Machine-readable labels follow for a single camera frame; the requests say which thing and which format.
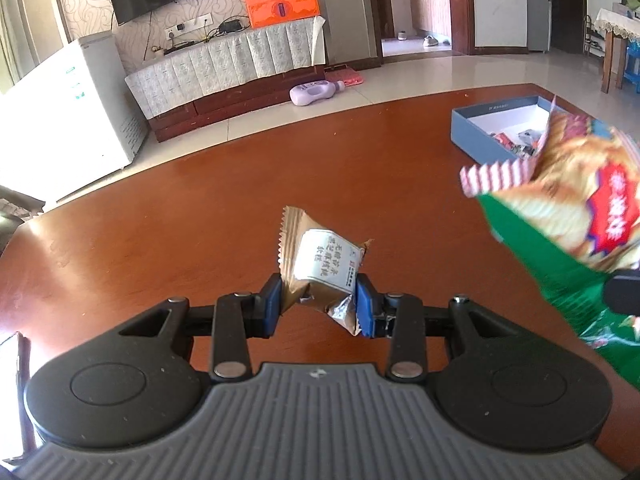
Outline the beige cake packet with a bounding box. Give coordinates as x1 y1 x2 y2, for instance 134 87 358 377
278 206 371 336

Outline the small green chips bag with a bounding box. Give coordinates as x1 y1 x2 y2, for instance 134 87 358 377
460 105 639 386

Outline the long orange wafer bar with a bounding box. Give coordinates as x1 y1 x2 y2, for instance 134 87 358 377
489 132 538 158

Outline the blue grey cardboard box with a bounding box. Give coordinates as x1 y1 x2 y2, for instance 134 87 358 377
450 96 552 165

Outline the blue plastic stool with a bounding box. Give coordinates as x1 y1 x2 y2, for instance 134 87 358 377
623 41 640 93

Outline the red floor mat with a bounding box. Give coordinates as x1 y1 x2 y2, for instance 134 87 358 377
324 64 363 87

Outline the white chest freezer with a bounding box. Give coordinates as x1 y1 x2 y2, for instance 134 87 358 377
1 32 149 202

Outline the TV cabinet with lace cloth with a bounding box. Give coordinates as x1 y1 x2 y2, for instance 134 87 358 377
126 16 326 142

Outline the black router box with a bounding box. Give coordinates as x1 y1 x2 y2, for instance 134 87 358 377
218 18 245 35

